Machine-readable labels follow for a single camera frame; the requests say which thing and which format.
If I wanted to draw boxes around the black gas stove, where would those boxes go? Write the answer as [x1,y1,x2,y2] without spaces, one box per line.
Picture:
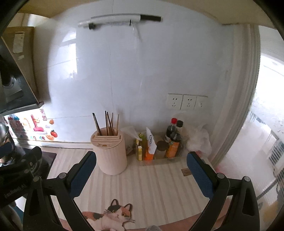
[31,151,57,179]

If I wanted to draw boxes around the black cooking pot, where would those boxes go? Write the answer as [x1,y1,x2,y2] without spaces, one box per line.
[0,122,15,158]

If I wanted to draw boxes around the small brown card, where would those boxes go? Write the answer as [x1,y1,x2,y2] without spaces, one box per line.
[181,168,192,176]

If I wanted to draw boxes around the clear plastic organizer tray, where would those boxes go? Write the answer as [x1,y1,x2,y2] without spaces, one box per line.
[128,156,186,166]

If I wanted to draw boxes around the white plastic bag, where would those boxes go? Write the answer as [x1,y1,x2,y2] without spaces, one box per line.
[181,124,212,158]

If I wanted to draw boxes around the black cap soy bottle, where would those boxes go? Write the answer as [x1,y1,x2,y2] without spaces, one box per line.
[166,120,183,158]

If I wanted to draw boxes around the beige cylindrical utensil holder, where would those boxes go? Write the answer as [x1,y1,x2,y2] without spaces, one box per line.
[91,128,128,176]

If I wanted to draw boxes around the black range hood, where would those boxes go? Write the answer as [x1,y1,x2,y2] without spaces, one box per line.
[1,26,44,116]

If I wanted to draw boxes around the brown lidded jar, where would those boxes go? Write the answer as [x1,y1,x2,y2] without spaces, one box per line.
[154,141,168,159]

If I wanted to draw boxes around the grey slipper left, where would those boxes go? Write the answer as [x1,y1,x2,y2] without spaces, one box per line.
[145,225,162,231]

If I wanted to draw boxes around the white seasoning packet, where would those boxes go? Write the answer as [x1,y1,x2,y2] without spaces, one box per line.
[146,128,157,155]

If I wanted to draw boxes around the clear plastic bag left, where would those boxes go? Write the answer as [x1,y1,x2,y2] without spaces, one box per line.
[121,126,142,155]

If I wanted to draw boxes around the yellow seasoning box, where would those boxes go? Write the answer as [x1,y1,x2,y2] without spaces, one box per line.
[136,139,143,161]

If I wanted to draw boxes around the colourful wall stickers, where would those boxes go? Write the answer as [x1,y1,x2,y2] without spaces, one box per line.
[3,109,58,141]

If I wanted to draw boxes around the right wall socket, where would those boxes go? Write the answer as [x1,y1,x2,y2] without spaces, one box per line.
[195,96,208,110]

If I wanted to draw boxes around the middle wall socket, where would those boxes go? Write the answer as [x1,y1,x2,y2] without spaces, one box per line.
[181,95,197,110]

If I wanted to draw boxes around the wall mounted white tube lamp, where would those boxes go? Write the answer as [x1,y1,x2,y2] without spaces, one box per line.
[78,14,162,29]

